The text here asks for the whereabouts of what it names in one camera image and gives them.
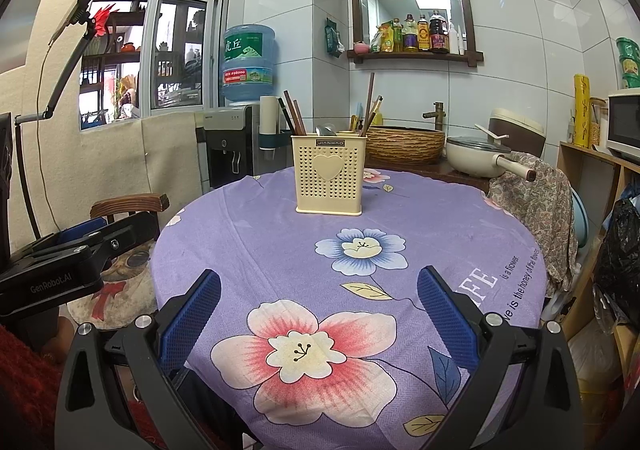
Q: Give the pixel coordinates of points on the dark wooden chair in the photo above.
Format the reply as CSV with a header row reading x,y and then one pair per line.
x,y
130,204

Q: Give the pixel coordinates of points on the black curved stand pole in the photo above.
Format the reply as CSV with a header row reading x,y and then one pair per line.
x,y
25,169

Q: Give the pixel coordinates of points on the bamboo style faucet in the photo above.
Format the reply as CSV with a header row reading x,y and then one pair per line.
x,y
437,112

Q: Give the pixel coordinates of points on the woven basket sink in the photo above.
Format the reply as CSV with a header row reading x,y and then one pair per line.
x,y
405,144

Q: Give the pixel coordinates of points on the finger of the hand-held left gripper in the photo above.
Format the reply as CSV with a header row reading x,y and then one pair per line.
x,y
130,232
82,230

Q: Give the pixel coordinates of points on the brown and white rice cooker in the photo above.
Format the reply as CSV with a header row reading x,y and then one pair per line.
x,y
520,129

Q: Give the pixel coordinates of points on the stack of green tubs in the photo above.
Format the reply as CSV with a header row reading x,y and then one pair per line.
x,y
629,59

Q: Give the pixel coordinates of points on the dog print seat cushion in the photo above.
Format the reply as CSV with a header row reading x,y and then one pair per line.
x,y
130,280

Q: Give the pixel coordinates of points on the yellow dish soap bottle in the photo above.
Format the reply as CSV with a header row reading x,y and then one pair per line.
x,y
378,118

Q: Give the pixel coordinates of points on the blue water jug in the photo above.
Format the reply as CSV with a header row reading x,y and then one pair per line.
x,y
247,59

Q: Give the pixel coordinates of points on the blue plastic basin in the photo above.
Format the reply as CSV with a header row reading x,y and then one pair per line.
x,y
582,225

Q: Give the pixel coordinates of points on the white ladle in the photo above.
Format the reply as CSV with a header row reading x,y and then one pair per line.
x,y
492,132

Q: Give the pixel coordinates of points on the white microwave oven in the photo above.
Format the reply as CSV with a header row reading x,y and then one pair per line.
x,y
625,124

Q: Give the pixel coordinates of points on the floral patterned cloth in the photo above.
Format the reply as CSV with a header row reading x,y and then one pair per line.
x,y
545,210

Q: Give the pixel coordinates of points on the beige felt wall covering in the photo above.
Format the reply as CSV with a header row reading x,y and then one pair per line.
x,y
30,79

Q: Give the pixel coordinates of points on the yellow roll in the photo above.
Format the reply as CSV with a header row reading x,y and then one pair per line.
x,y
582,109

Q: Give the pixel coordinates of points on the light wooden shelf unit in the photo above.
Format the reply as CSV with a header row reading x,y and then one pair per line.
x,y
580,164

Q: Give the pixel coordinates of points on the dark wooden wall shelf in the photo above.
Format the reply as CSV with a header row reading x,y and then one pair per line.
x,y
415,57

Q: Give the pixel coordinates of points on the water dispenser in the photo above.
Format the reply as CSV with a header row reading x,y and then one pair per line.
x,y
225,129

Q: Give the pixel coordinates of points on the red pinwheel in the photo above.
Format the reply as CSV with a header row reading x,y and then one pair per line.
x,y
102,19

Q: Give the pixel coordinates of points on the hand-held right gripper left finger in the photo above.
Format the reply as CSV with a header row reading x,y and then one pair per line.
x,y
192,315

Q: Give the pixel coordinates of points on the purple floral tablecloth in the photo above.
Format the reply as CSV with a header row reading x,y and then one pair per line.
x,y
280,250

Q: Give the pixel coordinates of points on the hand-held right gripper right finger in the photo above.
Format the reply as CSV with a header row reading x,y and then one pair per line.
x,y
445,315

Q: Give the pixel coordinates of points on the purple label sauce bottle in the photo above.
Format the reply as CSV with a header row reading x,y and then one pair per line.
x,y
410,37

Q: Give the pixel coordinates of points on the white plastic bag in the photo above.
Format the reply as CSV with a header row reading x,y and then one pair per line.
x,y
595,355

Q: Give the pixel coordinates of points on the dark soy sauce bottle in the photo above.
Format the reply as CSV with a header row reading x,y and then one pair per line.
x,y
439,34

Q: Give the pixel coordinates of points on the yellow label sauce bottle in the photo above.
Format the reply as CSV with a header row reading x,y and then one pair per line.
x,y
423,37

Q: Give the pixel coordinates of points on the white pan with lid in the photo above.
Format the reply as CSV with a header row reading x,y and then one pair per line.
x,y
470,159

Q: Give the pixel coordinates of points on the green capped oil bottle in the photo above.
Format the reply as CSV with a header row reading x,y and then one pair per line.
x,y
397,37

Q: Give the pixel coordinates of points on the person's left forearm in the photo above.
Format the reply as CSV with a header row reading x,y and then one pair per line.
x,y
25,380

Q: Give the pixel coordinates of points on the green wall packet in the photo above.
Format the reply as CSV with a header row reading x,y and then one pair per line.
x,y
334,39

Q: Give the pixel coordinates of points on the dark wooden counter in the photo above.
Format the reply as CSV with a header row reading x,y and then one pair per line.
x,y
425,172

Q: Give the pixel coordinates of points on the paper cup dispenser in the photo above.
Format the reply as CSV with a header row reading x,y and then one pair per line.
x,y
267,119

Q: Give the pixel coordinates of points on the brown wooden chopstick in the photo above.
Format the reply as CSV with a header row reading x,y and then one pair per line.
x,y
292,109
300,117
371,94

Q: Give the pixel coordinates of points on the glass jar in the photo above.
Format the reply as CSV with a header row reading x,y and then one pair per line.
x,y
598,129

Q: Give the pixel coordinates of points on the yellow seasoning packet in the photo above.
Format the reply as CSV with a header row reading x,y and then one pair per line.
x,y
385,37

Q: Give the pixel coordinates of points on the pink bowl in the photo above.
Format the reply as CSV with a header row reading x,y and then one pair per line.
x,y
361,47

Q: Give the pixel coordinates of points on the cream perforated utensil holder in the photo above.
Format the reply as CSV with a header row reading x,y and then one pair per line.
x,y
330,190

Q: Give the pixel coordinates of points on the sliding window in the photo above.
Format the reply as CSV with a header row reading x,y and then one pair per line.
x,y
175,54

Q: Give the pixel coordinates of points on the black plastic bag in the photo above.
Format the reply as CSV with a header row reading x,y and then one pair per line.
x,y
620,250

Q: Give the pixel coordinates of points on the white squeeze bottle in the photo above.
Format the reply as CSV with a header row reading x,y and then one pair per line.
x,y
456,42

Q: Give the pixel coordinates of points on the metal spoon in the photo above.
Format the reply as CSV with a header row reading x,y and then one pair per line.
x,y
328,131

